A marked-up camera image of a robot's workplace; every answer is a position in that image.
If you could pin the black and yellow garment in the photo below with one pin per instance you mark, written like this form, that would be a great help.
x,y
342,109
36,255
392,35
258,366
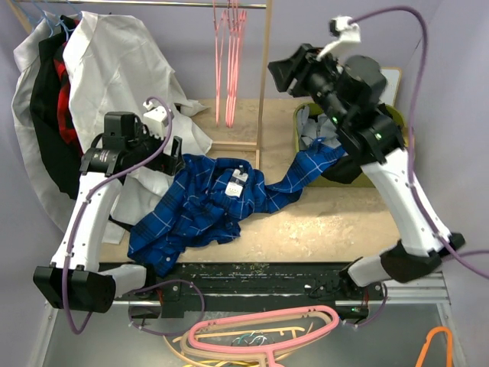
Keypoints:
x,y
345,170

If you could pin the red plaid hanging shirt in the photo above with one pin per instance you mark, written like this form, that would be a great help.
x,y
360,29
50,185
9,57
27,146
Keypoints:
x,y
64,118

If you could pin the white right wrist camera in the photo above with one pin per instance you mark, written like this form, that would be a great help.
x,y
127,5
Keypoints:
x,y
347,34

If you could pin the green laundry basket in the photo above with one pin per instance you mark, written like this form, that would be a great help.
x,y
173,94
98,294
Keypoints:
x,y
362,181

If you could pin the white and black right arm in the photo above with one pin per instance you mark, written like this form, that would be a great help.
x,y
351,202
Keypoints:
x,y
349,95

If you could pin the metal hanging rod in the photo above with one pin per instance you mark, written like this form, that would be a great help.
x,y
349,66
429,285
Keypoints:
x,y
211,4

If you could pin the black hanging garment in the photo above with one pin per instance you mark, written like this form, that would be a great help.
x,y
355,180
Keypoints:
x,y
60,161

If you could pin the white hanging shirt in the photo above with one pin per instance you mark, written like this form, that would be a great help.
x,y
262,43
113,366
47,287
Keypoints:
x,y
113,64

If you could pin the pink hangers on rack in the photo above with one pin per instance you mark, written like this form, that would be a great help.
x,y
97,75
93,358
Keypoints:
x,y
229,30

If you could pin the blue hanger hooks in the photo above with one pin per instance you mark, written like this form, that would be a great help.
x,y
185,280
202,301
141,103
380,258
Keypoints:
x,y
56,24

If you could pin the wooden garment rack frame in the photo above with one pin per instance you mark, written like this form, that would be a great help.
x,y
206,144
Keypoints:
x,y
254,146

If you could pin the pink hanger in foreground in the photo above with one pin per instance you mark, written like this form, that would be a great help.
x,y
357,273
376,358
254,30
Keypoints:
x,y
265,354

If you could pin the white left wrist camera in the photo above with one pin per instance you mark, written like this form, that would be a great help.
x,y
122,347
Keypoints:
x,y
155,118

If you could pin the small whiteboard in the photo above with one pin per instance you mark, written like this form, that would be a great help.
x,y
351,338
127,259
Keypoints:
x,y
393,77

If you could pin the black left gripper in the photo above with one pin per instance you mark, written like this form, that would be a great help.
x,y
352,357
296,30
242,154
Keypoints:
x,y
170,164

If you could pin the yellow hanger in foreground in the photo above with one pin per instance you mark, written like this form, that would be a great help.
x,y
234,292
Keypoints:
x,y
220,363

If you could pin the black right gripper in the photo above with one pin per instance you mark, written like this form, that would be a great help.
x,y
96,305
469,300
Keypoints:
x,y
305,63

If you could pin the blue plaid shirt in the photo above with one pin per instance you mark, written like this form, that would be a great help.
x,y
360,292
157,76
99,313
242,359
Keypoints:
x,y
209,197

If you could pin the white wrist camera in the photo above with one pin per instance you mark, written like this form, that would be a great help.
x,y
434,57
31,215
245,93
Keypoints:
x,y
347,34
155,118

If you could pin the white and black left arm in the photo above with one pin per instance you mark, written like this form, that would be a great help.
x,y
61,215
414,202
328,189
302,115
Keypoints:
x,y
73,279

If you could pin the aluminium frame rail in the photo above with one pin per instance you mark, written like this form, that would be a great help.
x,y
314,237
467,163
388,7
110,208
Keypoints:
x,y
394,338

